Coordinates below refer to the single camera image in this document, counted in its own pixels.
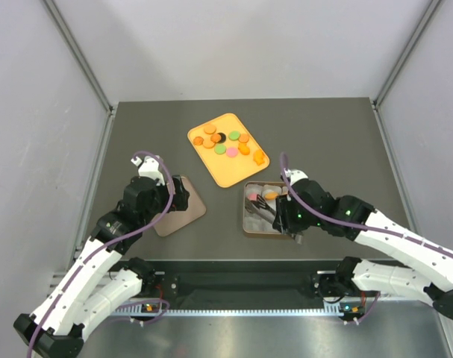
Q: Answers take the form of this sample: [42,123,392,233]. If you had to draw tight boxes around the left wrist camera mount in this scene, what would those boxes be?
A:
[131,155,165,186]

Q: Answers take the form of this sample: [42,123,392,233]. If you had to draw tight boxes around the orange cookie right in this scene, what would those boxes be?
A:
[238,134,249,143]

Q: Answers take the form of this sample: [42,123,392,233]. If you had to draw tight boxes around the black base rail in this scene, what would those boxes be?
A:
[110,260,380,310]

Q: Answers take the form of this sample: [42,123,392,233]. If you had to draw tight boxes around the orange cookie centre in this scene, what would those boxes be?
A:
[202,134,221,149]

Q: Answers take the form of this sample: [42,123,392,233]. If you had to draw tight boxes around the round orange biscuit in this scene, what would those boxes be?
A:
[263,191,279,201]

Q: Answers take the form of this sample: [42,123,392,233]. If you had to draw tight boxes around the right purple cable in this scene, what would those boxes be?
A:
[278,151,453,324]

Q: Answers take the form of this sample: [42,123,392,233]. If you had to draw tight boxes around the brown flower cookie left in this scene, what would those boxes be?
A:
[193,136,204,145]

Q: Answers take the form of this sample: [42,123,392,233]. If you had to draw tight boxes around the gold tin lid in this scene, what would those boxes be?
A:
[151,175,207,237]

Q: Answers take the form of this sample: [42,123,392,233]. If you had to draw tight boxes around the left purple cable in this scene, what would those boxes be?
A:
[26,149,174,358]

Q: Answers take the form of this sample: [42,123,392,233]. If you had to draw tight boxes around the orange plastic tray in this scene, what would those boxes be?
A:
[187,113,270,188]

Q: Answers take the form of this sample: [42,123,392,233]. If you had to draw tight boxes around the gold cookie tin box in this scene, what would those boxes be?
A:
[243,181,302,244]

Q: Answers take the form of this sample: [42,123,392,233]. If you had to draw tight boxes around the metal tongs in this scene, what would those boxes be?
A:
[245,196,284,224]

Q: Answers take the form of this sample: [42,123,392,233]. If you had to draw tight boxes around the orange star cookie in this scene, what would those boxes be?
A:
[238,142,250,156]

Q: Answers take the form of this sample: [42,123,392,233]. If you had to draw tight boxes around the purple cable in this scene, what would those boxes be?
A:
[26,149,174,358]
[278,151,453,324]

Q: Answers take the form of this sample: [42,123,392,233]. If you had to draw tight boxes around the green cookie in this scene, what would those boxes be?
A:
[228,131,241,141]
[214,144,227,155]

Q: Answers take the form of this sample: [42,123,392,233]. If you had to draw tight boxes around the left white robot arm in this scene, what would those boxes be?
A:
[13,175,190,357]

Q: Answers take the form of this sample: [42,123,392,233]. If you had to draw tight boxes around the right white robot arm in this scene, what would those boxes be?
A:
[273,171,453,320]

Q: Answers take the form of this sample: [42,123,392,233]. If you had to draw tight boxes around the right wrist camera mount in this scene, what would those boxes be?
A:
[281,169,308,186]

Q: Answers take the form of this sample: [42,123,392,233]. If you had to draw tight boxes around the orange round cookie top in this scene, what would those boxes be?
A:
[203,125,216,134]

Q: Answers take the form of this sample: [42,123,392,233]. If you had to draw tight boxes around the white paper cup lower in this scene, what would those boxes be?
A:
[257,220,275,234]

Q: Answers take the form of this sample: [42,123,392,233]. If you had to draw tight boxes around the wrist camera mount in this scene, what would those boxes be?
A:
[131,155,165,186]
[281,169,308,186]

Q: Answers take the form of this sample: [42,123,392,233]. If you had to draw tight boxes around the orange fish cookie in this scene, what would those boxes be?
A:
[253,150,265,166]

